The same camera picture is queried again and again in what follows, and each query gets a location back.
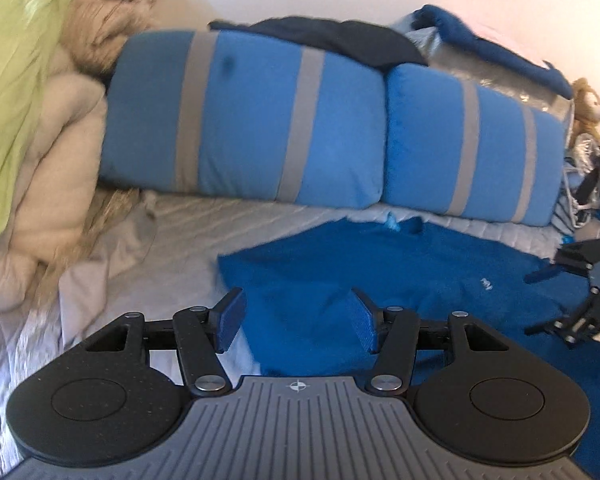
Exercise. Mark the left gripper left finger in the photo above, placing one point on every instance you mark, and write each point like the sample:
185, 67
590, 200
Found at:
200, 335

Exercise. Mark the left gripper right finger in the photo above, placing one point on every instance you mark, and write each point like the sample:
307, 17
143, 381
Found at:
390, 334

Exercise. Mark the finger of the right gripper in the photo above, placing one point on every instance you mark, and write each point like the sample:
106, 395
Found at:
577, 258
576, 327

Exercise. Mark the blue fleece sweater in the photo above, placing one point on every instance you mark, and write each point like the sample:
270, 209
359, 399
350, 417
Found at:
301, 293

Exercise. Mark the striped cloth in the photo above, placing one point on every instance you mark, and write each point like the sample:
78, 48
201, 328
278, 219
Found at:
574, 200

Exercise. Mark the white quilted bed cover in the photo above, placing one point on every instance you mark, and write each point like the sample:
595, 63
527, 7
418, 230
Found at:
179, 270

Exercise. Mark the teddy bear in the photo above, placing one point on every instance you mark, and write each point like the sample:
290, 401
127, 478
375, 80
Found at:
586, 112

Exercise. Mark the right blue striped pillow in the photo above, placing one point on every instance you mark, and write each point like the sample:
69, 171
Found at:
457, 148

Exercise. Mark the blue striped pillow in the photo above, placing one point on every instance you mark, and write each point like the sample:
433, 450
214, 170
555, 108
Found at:
238, 115
457, 148

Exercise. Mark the left blue striped pillow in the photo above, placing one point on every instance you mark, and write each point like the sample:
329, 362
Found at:
238, 115

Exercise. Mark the blue folded garment on bag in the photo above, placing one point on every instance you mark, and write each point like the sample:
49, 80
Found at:
491, 46

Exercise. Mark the dark navy garment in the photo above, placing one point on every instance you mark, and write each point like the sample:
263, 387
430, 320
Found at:
375, 46

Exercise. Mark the beige comforter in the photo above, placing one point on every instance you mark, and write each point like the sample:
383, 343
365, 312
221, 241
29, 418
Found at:
57, 179

